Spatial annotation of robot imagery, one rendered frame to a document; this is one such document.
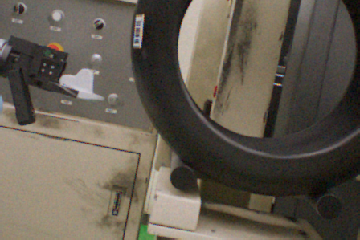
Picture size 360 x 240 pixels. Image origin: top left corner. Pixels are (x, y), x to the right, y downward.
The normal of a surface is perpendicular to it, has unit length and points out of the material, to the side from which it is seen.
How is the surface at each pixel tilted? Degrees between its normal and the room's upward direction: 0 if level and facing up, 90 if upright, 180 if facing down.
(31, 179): 90
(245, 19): 90
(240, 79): 90
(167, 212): 90
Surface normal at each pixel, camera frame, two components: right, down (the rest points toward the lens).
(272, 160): -0.03, 0.23
